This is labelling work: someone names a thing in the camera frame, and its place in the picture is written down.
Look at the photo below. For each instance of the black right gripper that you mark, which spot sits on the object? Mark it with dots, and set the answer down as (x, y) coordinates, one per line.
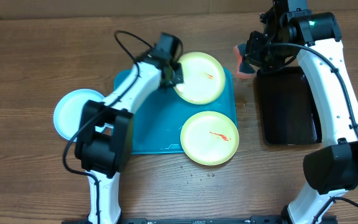
(253, 55)

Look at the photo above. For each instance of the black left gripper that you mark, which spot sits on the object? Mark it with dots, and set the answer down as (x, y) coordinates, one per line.
(178, 69)

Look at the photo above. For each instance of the orange green sponge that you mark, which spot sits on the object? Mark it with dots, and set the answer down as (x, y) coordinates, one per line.
(243, 69)

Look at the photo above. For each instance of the yellow plate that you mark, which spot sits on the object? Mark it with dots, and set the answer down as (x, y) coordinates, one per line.
(203, 78)
(209, 138)

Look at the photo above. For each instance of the light blue plate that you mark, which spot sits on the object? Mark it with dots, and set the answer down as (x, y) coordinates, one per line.
(67, 114)

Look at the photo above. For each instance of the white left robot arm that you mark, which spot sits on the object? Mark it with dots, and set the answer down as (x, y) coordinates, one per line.
(103, 141)

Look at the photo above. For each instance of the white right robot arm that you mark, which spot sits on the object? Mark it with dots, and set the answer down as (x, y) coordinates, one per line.
(292, 32)

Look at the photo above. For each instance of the blue plastic tray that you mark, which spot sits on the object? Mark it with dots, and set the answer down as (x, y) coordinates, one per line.
(159, 120)

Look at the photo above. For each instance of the black tray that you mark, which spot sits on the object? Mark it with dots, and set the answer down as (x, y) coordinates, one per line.
(287, 108)

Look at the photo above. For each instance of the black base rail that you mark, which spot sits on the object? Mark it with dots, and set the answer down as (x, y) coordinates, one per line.
(228, 220)

